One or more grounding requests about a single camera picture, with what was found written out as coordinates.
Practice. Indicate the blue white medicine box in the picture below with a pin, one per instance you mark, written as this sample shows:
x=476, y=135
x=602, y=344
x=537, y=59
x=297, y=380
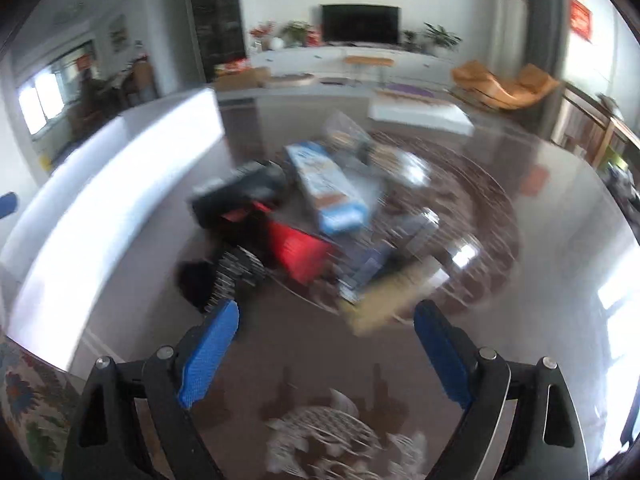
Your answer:
x=335, y=202

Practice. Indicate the white standing air conditioner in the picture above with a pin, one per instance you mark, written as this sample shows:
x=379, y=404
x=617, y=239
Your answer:
x=508, y=36

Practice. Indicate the white flat box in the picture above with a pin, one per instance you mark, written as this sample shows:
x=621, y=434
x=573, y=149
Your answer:
x=430, y=114

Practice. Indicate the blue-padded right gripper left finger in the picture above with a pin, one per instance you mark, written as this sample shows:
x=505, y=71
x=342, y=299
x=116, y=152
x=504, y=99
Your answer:
x=106, y=439

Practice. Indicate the red foil packet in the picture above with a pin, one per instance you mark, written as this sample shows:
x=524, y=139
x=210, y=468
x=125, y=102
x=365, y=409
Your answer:
x=302, y=256

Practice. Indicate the green potted plant right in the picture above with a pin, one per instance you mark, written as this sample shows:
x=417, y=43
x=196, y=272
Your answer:
x=439, y=40

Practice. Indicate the white tv cabinet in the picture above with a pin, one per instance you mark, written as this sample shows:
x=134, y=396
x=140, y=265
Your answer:
x=328, y=62

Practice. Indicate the black glass display cabinet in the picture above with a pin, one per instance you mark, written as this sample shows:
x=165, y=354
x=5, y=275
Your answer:
x=218, y=28

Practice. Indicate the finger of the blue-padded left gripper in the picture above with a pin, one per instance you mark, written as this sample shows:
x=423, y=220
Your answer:
x=8, y=204

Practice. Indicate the black rectangular box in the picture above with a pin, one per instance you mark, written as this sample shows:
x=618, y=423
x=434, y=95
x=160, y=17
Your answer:
x=254, y=182

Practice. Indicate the grey curtain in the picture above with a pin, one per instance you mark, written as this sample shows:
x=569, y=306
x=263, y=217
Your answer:
x=547, y=35

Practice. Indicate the orange lounge chair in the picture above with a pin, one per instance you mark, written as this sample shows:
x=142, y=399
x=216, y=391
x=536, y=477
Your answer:
x=526, y=89

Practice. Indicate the green potted plant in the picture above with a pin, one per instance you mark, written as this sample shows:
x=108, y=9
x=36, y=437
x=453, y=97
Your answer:
x=439, y=40
x=295, y=33

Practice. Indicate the black flat television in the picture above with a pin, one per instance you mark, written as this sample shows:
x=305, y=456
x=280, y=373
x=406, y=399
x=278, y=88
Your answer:
x=355, y=23

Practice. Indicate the cream tube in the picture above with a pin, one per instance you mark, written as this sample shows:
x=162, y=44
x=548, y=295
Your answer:
x=390, y=277

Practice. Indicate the green potted plant left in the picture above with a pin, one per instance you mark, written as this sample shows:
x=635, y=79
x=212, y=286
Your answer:
x=295, y=33

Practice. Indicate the dining table with chairs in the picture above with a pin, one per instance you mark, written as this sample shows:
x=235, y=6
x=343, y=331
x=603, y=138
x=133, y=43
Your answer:
x=98, y=101

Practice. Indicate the white storage box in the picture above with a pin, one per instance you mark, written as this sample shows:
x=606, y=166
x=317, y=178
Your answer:
x=67, y=242

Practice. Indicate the bagged wooden sticks bundle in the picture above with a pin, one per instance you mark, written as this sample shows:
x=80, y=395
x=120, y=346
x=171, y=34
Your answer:
x=348, y=140

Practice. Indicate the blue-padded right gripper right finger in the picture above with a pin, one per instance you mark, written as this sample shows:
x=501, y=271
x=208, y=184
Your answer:
x=545, y=440

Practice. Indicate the black knit glove white trim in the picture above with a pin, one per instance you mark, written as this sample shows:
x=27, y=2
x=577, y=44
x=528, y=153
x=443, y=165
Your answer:
x=232, y=274

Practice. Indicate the red flowers white vase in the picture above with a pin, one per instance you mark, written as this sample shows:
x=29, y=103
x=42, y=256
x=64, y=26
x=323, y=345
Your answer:
x=264, y=37

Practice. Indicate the wooden stool hairpin legs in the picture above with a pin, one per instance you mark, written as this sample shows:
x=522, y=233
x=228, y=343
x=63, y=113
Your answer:
x=358, y=64

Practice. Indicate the red wall decoration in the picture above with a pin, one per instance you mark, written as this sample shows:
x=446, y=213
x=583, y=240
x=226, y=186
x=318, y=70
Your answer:
x=580, y=20

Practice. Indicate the cardboard box on floor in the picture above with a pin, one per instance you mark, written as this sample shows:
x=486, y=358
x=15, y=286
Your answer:
x=240, y=75

